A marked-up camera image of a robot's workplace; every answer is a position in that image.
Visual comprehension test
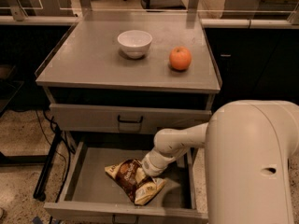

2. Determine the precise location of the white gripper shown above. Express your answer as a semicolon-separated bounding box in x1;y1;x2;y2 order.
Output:
142;154;167;176

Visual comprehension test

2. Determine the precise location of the brown chip bag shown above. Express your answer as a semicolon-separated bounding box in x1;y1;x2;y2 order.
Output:
105;159;165;206

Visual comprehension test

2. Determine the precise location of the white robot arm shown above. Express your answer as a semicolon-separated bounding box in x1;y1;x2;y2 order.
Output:
142;100;299;224

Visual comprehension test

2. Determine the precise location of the open middle drawer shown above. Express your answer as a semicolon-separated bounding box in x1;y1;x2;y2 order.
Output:
45;142;207;224

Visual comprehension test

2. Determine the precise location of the grey drawer cabinet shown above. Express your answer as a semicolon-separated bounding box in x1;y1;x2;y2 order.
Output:
35;9;222;224

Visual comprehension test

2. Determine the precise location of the closed top drawer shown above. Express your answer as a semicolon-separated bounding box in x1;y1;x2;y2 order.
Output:
50;104;211;134

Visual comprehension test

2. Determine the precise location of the orange fruit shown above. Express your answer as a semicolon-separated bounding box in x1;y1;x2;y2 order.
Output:
169;47;192;71

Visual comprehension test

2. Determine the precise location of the white ceramic bowl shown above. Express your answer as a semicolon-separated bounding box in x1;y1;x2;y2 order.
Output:
118;30;152;59

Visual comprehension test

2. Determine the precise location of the black table leg frame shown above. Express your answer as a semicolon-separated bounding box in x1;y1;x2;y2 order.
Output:
0;132;62;202

